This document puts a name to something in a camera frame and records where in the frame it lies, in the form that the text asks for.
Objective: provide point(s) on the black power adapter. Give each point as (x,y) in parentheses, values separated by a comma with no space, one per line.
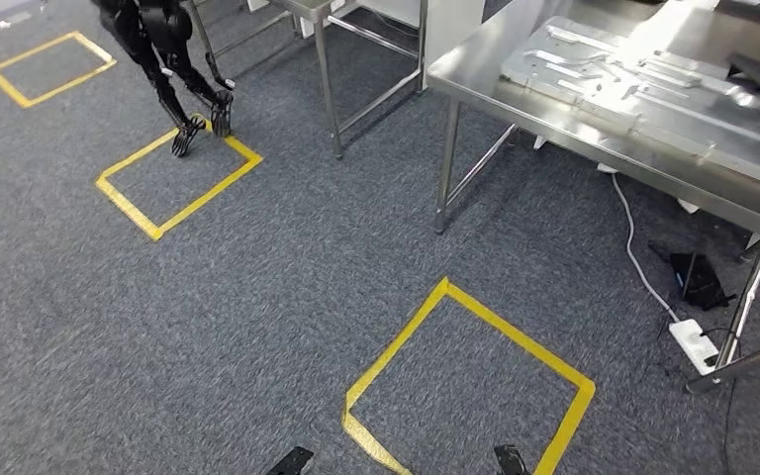
(698,282)

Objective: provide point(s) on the white power strip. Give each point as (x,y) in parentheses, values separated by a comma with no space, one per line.
(691,344)

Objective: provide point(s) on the stamped sheet metal panel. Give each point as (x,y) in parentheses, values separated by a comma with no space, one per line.
(583,72)

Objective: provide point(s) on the small stainless steel workbench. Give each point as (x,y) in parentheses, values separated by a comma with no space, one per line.
(327,78)

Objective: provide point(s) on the black robot right foot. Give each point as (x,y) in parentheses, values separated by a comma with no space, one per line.
(511,461)

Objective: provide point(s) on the white cabinet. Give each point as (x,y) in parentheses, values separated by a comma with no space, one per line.
(452,26)

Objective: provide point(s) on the yellow floor tape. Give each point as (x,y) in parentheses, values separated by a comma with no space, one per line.
(124,203)
(6,85)
(524,341)

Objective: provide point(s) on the black robot left foot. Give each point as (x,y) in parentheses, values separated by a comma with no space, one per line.
(291,462)

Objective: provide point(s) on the black robot foot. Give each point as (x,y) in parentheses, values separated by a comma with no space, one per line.
(291,462)
(511,461)

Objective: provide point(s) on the black humanoid robot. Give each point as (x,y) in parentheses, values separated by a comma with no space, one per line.
(157,39)

